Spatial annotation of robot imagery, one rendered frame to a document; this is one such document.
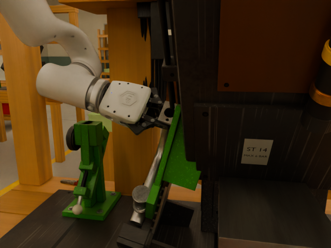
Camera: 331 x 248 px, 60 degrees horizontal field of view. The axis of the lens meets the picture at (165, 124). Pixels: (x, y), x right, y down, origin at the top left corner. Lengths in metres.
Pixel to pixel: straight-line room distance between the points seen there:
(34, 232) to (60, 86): 0.41
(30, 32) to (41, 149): 0.62
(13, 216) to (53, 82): 0.49
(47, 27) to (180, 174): 0.40
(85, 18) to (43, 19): 11.26
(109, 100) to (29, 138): 0.54
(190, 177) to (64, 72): 0.38
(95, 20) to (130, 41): 10.79
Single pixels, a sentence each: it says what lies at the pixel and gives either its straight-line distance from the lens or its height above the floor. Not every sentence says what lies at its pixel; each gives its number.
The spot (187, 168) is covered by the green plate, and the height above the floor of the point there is 1.15.
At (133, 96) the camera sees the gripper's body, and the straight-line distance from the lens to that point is 0.67.
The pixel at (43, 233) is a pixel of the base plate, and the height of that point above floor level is 0.90.
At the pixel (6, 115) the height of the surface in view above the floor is 0.24.
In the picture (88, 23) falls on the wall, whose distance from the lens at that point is 11.82.
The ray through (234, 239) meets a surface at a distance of 0.42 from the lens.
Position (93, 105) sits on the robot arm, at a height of 1.25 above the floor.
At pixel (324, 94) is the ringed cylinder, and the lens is 0.39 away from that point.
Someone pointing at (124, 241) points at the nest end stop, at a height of 0.97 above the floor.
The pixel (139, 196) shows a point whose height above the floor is 1.08.
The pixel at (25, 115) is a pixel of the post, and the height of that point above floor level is 1.15.
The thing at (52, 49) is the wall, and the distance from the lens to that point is 12.58.
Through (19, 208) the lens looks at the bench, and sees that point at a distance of 1.07.
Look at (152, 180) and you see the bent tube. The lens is 0.72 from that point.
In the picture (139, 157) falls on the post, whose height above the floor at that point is 1.02.
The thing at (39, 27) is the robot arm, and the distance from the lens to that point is 0.64.
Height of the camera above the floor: 1.37
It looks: 14 degrees down
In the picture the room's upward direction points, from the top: straight up
